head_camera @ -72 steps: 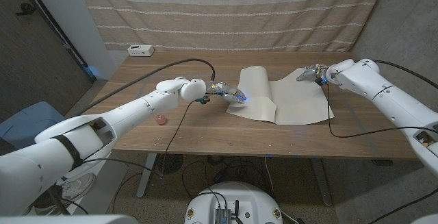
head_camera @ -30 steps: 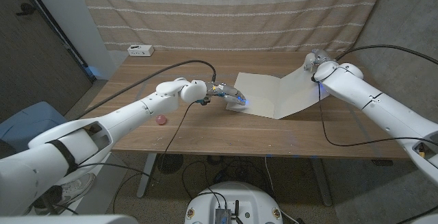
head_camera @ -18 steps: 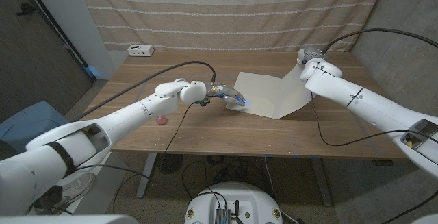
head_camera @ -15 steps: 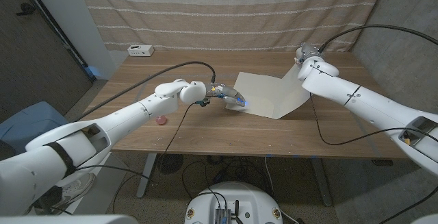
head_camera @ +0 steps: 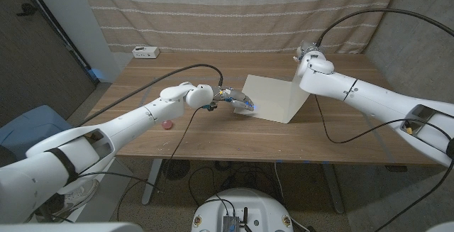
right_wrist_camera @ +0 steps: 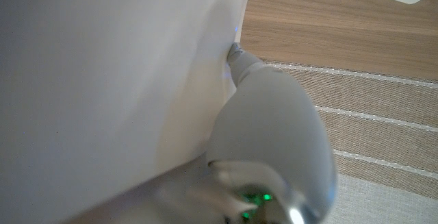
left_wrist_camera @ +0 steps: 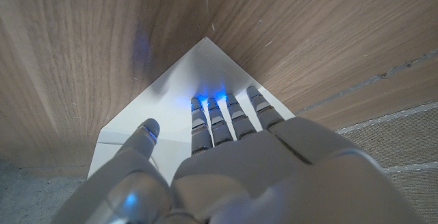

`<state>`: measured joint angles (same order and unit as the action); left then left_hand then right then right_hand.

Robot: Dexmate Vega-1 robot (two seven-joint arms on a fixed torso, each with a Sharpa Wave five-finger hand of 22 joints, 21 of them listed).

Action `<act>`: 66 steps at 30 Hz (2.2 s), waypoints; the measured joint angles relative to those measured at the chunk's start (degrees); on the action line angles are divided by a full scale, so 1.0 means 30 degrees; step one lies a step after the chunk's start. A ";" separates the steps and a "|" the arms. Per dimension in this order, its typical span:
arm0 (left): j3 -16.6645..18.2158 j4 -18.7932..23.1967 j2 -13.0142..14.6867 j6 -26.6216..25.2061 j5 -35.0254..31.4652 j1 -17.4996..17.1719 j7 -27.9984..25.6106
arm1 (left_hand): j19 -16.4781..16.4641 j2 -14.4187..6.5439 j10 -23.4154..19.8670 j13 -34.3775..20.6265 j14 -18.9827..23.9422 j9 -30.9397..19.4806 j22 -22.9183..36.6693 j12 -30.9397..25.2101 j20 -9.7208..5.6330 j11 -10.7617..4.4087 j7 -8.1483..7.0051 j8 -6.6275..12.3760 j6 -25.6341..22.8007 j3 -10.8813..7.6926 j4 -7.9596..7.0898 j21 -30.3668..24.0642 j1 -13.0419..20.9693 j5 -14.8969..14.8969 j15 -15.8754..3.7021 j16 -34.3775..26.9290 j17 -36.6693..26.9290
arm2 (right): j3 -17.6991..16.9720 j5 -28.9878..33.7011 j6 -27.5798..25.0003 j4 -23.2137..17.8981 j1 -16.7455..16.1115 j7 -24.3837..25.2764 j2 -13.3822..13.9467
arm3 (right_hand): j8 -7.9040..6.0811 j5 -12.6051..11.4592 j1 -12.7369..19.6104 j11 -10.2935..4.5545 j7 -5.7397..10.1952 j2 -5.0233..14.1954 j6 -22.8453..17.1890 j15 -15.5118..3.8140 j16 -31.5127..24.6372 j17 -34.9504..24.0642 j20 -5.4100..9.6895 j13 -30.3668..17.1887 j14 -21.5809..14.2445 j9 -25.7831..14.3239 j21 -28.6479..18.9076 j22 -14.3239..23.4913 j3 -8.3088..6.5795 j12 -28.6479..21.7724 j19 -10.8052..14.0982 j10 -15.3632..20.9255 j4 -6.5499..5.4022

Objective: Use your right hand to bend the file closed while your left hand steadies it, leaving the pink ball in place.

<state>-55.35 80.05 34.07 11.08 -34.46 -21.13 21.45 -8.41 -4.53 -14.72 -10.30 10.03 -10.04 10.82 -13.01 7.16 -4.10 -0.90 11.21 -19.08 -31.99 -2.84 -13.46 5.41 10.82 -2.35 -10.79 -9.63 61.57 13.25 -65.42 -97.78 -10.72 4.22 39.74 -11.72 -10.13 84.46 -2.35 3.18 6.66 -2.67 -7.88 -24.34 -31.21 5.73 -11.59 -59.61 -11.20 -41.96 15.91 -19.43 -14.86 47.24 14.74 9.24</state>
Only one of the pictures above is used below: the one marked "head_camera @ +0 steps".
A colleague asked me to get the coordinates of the black trouser leg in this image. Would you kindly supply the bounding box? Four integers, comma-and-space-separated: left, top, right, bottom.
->
0, 143, 18, 169

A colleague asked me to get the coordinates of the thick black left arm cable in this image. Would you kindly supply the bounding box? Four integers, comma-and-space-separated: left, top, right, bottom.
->
76, 63, 223, 128

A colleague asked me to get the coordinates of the grey table leg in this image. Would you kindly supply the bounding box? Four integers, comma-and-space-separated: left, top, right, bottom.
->
141, 158, 163, 204
321, 163, 345, 214

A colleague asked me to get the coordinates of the grey metal electronics box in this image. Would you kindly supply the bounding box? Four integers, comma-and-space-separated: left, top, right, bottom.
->
222, 216, 241, 232

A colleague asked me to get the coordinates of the beige paper file folder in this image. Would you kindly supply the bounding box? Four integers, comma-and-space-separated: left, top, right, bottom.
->
233, 74, 311, 124

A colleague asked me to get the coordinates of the white power strip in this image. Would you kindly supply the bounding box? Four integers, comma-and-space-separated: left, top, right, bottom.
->
132, 45, 160, 60

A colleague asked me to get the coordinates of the white floor board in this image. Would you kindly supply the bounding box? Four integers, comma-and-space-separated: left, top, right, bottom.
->
67, 158, 135, 223

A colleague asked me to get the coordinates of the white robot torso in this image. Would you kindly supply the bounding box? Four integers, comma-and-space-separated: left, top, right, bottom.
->
191, 187, 294, 232

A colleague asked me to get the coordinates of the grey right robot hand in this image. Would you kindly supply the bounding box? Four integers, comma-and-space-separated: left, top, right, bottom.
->
292, 40, 322, 62

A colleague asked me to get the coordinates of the white floor cable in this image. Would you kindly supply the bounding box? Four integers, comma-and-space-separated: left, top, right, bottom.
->
273, 160, 284, 204

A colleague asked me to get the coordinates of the beige striped curtain backdrop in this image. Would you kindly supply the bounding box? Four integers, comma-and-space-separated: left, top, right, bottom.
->
77, 0, 405, 55

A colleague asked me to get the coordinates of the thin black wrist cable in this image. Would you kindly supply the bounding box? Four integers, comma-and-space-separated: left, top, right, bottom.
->
155, 106, 206, 194
314, 94, 454, 144

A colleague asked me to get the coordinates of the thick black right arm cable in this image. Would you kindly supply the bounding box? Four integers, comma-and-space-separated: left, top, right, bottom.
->
315, 8, 454, 48

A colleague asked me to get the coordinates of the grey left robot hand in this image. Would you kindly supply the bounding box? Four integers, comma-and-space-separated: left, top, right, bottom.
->
211, 86, 255, 113

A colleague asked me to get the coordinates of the thin black left wrist cable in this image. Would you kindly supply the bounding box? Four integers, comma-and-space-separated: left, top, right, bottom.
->
155, 106, 206, 194

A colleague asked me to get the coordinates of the black floor cable loop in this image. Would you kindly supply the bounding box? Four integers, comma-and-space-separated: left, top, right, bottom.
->
187, 166, 217, 208

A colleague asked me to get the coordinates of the black round floor fan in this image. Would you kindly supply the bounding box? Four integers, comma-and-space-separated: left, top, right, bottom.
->
162, 159, 191, 182

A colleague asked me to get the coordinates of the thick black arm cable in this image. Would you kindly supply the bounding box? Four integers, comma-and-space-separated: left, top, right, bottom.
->
315, 8, 454, 48
76, 63, 223, 128

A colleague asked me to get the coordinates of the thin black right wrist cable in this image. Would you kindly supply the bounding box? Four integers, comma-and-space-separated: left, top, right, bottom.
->
314, 94, 454, 144

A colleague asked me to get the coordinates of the grey sneaker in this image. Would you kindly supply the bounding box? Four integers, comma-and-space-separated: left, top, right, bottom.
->
35, 178, 101, 222

